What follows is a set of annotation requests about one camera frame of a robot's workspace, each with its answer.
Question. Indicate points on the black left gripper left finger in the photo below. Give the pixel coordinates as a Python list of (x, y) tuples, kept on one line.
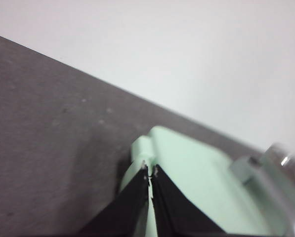
[(122, 212)]

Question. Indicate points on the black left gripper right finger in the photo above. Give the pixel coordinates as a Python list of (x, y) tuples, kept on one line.
[(177, 212)]

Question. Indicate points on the mint green griddle lid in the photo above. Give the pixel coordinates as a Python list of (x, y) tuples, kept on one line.
[(186, 172)]

